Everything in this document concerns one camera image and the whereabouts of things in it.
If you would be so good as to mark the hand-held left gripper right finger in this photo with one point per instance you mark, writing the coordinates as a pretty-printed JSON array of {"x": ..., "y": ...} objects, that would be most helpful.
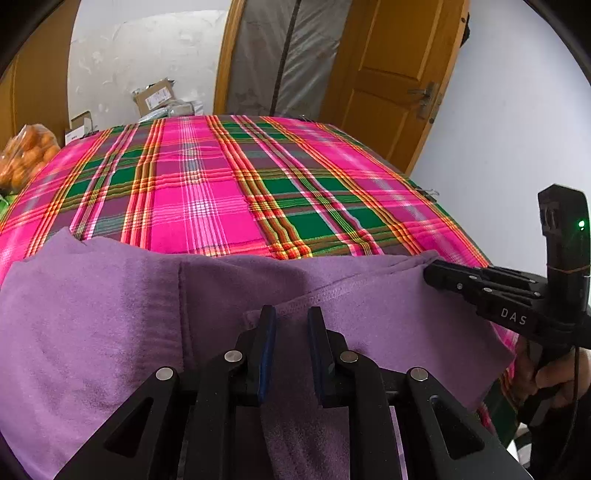
[{"x": 315, "y": 350}]

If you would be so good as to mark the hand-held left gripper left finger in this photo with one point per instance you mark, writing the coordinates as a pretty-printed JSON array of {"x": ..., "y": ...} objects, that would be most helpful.
[{"x": 268, "y": 350}]

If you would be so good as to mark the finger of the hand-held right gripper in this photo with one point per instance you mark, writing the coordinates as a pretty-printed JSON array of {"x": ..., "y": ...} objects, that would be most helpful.
[
  {"x": 443, "y": 274},
  {"x": 508, "y": 276}
]

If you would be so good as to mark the purple fleece garment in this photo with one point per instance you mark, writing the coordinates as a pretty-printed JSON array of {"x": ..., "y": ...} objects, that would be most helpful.
[{"x": 115, "y": 300}]

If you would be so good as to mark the person's right forearm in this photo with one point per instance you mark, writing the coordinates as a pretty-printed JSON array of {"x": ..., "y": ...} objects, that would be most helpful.
[{"x": 577, "y": 443}]

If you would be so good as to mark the person's right hand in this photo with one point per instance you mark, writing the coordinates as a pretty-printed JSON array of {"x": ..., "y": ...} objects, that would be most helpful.
[{"x": 568, "y": 374}]

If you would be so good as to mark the metal binder clip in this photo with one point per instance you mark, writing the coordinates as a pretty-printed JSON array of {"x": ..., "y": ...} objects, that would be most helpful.
[{"x": 429, "y": 191}]

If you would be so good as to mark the pink green plaid bed sheet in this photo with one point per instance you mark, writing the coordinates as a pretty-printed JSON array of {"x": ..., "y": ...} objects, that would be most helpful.
[{"x": 207, "y": 184}]

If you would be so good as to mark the wooden door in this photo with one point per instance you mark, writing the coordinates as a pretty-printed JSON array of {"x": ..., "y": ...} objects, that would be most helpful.
[{"x": 383, "y": 69}]

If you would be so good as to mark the grey plastic parcel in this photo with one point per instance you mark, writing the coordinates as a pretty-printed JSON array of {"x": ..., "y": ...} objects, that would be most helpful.
[{"x": 178, "y": 110}]

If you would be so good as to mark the grey plastic curtain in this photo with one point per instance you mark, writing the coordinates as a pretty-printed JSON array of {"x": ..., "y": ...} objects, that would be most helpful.
[{"x": 295, "y": 55}]

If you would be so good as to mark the brown cardboard box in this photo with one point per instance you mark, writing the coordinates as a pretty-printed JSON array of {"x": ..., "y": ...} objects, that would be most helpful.
[{"x": 154, "y": 97}]

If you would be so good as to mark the small white cardboard box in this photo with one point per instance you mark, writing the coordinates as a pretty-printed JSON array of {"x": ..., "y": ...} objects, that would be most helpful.
[{"x": 81, "y": 124}]

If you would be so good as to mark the bag of oranges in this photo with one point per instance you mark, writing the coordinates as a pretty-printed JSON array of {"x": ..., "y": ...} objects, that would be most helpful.
[{"x": 27, "y": 152}]

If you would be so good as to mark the wooden wardrobe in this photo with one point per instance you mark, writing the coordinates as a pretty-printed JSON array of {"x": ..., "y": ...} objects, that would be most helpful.
[{"x": 37, "y": 101}]

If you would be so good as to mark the wooden door frame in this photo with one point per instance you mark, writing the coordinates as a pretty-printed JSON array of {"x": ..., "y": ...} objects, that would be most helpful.
[{"x": 228, "y": 55}]

